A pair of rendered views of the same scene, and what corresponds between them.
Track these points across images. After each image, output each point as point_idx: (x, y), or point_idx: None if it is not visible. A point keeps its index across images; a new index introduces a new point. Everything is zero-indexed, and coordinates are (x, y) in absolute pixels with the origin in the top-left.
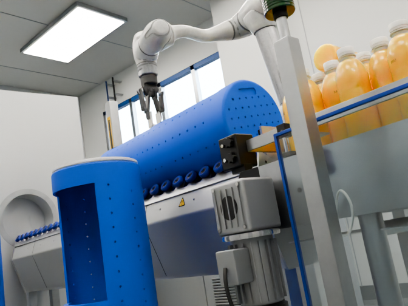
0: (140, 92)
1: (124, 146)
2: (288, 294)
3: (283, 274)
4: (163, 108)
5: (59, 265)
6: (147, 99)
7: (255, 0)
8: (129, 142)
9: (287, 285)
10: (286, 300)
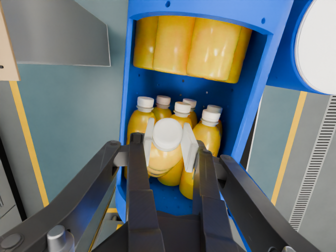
0: (303, 241)
1: (247, 135)
2: (82, 36)
3: (74, 35)
4: (113, 148)
5: None
6: (218, 191)
7: None
8: (253, 116)
9: (79, 35)
10: (85, 40)
